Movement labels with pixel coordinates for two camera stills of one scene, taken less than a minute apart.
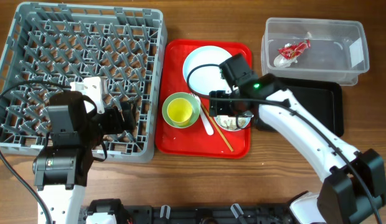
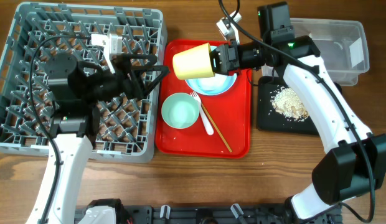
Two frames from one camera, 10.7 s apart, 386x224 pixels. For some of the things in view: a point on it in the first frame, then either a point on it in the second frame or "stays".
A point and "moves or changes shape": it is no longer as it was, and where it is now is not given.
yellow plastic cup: (179, 111) to (195, 62)
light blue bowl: (230, 122) to (217, 84)
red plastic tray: (190, 70) stays
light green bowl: (193, 101) stays
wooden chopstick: (211, 119) stays
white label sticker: (356, 52) stays
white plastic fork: (207, 126) stays
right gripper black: (216, 106) to (228, 58)
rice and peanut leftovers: (230, 122) moves or changes shape
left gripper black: (116, 126) to (134, 89)
